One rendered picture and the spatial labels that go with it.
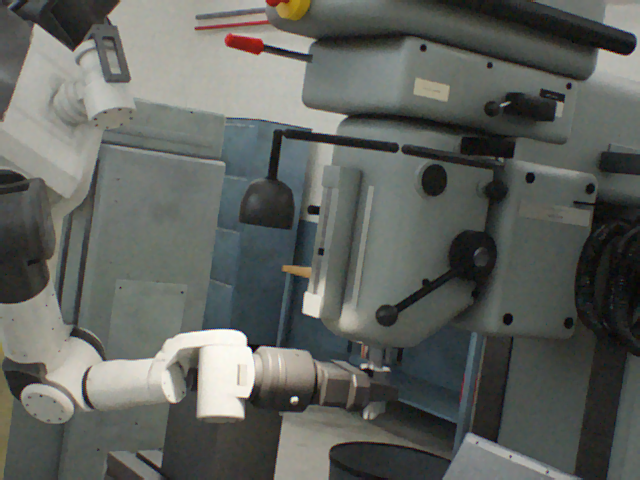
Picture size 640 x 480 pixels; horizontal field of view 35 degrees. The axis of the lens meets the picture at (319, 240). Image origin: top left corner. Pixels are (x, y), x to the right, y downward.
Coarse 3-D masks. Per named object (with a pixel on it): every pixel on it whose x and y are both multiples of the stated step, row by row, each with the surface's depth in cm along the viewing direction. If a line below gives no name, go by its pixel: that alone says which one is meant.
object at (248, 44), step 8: (224, 40) 141; (232, 40) 140; (240, 40) 141; (248, 40) 141; (256, 40) 142; (232, 48) 141; (240, 48) 141; (248, 48) 142; (256, 48) 142; (264, 48) 143; (272, 48) 144; (280, 48) 145; (288, 56) 146; (296, 56) 147; (304, 56) 147; (312, 56) 148
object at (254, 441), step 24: (192, 408) 179; (168, 432) 187; (192, 432) 178; (216, 432) 169; (240, 432) 171; (264, 432) 173; (168, 456) 186; (192, 456) 177; (216, 456) 169; (240, 456) 172; (264, 456) 174
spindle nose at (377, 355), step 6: (366, 348) 148; (372, 348) 148; (378, 348) 147; (366, 354) 148; (372, 354) 148; (378, 354) 147; (384, 354) 148; (390, 354) 148; (366, 360) 148; (372, 360) 148; (378, 360) 147; (384, 360) 148; (390, 360) 148
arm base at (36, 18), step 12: (0, 0) 155; (12, 0) 154; (36, 0) 151; (48, 0) 151; (24, 12) 152; (36, 12) 151; (48, 12) 151; (48, 24) 152; (108, 24) 163; (60, 36) 155; (72, 48) 158
